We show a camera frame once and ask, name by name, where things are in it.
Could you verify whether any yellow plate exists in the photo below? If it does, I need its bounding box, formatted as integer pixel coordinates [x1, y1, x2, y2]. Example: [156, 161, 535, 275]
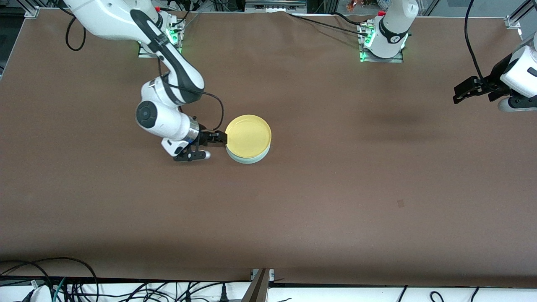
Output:
[225, 115, 272, 159]

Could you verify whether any pale green plate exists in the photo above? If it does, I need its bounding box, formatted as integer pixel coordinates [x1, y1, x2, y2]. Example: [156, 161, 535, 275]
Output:
[226, 143, 271, 164]

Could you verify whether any aluminium corner profile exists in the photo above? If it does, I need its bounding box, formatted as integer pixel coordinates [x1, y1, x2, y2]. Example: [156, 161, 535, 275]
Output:
[505, 0, 537, 30]

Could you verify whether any brown table cover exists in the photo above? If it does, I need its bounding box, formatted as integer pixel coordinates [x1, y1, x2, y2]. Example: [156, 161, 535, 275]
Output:
[0, 8, 537, 288]

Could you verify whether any orange red background item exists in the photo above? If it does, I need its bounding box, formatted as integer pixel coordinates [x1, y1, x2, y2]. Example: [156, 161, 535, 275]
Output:
[346, 0, 378, 11]

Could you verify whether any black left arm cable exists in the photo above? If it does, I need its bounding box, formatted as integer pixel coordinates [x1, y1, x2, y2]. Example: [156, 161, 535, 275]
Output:
[464, 0, 489, 82]

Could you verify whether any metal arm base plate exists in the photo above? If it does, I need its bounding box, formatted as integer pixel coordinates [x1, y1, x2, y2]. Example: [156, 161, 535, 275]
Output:
[359, 23, 404, 63]
[138, 25, 183, 59]

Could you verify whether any aluminium frame strut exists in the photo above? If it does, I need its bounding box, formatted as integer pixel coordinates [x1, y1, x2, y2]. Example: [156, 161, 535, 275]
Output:
[245, 268, 275, 302]

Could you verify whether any long black base cable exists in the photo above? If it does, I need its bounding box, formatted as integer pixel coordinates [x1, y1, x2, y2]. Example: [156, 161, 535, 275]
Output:
[287, 13, 370, 35]

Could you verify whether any looping black floor cable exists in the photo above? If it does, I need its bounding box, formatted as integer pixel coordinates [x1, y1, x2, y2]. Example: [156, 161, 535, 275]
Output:
[0, 257, 99, 302]

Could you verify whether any green cable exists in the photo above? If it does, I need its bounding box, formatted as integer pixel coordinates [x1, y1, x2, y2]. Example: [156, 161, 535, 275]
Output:
[52, 277, 68, 302]

